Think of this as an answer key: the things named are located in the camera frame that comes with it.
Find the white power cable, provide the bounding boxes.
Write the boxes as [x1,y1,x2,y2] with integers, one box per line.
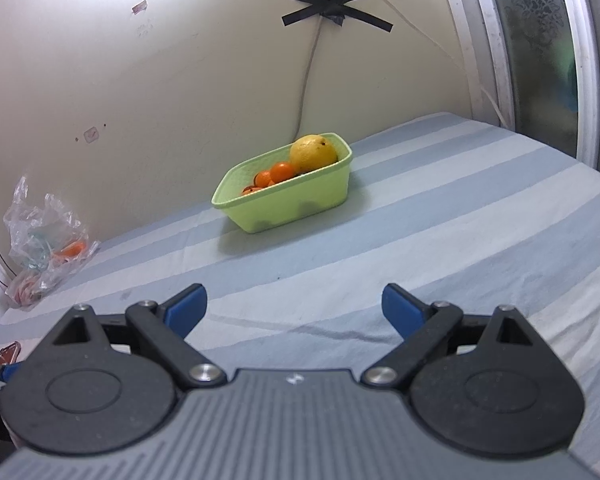
[336,0,510,127]

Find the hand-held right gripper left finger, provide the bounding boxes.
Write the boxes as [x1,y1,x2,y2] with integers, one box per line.
[52,283,225,390]

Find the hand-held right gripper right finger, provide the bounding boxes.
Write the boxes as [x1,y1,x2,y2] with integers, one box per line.
[362,283,534,390]

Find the black tape cross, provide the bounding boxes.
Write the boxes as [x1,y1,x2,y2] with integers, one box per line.
[280,0,402,34]

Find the grey power cable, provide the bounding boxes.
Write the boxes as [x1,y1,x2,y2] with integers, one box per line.
[297,22,327,143]

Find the clear crumpled plastic bag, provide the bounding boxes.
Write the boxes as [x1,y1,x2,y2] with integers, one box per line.
[2,175,102,311]

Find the large yellow citrus fruit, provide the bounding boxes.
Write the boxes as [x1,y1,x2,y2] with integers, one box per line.
[290,134,339,175]

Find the blue striped bedsheet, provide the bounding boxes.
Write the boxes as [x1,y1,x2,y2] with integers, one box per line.
[0,110,600,480]

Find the light green plastic basket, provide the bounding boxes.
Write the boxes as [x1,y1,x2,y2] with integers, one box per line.
[211,132,355,234]

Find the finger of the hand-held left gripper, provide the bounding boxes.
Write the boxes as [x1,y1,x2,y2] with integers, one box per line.
[0,362,22,399]

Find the white framed frosted glass door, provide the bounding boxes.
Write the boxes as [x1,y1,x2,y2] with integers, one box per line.
[434,0,600,181]

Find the small brown object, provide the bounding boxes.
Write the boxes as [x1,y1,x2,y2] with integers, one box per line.
[0,342,24,367]

